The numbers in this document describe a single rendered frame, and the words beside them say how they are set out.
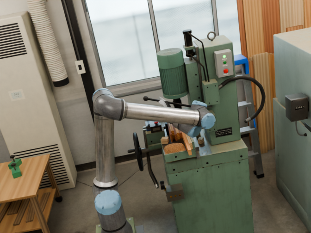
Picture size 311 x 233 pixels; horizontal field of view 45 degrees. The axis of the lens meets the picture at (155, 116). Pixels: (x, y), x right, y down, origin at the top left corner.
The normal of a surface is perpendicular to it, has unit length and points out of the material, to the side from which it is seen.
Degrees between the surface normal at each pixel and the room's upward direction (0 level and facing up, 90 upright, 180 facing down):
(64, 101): 90
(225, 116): 90
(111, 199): 5
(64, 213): 0
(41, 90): 90
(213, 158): 90
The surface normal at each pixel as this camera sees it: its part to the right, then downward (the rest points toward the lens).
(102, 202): -0.15, -0.86
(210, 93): 0.10, 0.41
